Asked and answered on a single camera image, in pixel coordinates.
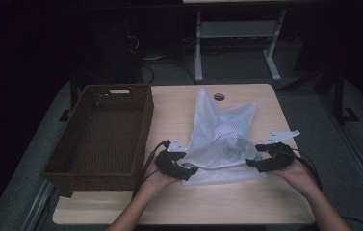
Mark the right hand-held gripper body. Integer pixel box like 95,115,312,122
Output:
263,129,301,173

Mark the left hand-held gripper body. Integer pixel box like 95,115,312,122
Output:
154,138,189,176

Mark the white mesh laundry bag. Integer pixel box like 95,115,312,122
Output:
180,88,268,187

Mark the brown wicker basket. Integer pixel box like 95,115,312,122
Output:
39,83,155,193

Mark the person's left hand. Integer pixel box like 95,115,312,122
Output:
142,161,180,193

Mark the person's right hand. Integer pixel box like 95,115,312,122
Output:
270,160,319,197

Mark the black metal stand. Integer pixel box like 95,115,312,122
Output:
316,64,360,125

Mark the left hand-held gripper black cable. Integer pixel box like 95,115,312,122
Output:
131,140,172,200

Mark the hand-held gripper black cable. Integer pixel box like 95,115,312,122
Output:
131,140,172,200
292,147,363,231

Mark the right hand-held gripper black cable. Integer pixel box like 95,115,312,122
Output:
292,147,363,231

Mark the aluminium rail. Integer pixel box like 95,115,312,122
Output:
20,178,56,231
319,95,363,217

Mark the black floor cable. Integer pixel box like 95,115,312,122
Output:
140,59,198,86

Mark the white metal desk frame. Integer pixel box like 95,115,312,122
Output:
194,9,288,83

